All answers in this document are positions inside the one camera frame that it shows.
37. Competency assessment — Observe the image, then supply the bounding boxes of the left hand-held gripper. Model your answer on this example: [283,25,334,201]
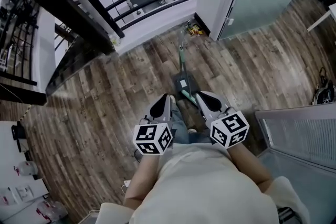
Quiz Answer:
[133,93,174,155]

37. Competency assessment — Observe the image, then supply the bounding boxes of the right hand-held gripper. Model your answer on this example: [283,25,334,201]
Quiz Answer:
[195,90,250,150]

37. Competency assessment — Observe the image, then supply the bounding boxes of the green broom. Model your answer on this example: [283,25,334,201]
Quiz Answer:
[177,43,200,108]

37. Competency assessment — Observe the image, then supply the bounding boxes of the person's left forearm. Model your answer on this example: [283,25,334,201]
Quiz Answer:
[123,152,163,210]

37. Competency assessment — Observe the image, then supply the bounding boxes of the person's right forearm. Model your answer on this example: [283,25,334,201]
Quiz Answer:
[227,144,272,194]

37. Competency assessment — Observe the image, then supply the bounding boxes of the person's blue jeans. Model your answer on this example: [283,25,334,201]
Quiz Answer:
[167,101,213,145]

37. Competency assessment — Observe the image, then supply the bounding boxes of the person's cream shirt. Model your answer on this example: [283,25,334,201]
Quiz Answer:
[98,143,310,224]

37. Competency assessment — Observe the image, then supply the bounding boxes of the pile of snack wrappers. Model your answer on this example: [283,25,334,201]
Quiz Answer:
[186,24,203,36]

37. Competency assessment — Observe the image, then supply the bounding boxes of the white window blinds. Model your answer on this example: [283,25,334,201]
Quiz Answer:
[256,103,336,171]

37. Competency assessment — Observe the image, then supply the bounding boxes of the dark glass balustrade panel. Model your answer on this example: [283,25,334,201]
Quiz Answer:
[46,34,119,98]

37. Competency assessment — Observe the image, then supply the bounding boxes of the black bag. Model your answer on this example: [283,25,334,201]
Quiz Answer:
[312,67,336,106]

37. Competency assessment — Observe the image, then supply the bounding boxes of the yellow black striped tape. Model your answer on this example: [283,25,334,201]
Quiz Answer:
[20,104,32,121]

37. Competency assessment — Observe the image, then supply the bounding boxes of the dark stair railing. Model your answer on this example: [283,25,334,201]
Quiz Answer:
[0,0,118,105]

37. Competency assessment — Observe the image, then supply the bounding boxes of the black charger box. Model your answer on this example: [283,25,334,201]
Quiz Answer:
[10,124,29,153]

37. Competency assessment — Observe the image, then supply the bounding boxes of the clear plastic jug pink label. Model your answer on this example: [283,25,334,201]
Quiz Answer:
[14,161,39,176]

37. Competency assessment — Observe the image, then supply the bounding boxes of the clear plastic bag red label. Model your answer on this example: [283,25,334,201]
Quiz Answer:
[36,200,69,221]

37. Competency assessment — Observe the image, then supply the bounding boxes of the white table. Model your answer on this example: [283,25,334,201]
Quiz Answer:
[307,4,336,32]

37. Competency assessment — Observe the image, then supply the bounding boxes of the white printed box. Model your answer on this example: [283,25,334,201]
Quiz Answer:
[14,185,35,201]

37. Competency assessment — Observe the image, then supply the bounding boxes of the white desk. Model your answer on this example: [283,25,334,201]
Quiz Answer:
[0,120,69,224]

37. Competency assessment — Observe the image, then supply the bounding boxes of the white box red label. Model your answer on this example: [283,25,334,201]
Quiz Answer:
[0,187,16,205]

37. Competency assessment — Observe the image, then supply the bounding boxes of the grey dustpan with long handle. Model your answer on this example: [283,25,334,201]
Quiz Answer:
[172,22,201,99]

